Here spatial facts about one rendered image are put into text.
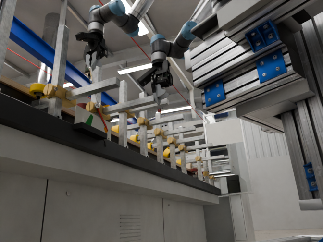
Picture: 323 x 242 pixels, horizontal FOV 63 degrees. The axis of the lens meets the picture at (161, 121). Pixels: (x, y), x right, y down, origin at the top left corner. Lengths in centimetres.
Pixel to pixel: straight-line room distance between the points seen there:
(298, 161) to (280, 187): 904
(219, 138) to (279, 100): 273
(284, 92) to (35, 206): 107
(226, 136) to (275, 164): 662
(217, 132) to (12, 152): 305
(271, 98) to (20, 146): 87
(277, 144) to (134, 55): 599
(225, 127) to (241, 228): 127
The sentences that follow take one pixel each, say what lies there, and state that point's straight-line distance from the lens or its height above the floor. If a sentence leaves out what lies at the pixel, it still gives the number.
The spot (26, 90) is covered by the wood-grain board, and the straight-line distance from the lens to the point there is 132.
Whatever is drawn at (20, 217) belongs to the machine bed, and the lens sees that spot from 124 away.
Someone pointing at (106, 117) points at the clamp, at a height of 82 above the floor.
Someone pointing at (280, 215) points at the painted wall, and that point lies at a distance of 1002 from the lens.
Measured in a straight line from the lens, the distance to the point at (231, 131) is 368.
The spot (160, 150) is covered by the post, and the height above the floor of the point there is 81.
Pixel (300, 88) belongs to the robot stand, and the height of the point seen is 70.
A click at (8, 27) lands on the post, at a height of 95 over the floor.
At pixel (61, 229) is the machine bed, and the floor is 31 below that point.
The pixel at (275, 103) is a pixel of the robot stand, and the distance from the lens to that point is 100.
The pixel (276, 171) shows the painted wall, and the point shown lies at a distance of 1015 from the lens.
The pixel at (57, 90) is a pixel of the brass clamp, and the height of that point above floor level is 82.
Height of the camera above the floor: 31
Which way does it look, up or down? 22 degrees up
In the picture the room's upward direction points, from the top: 3 degrees counter-clockwise
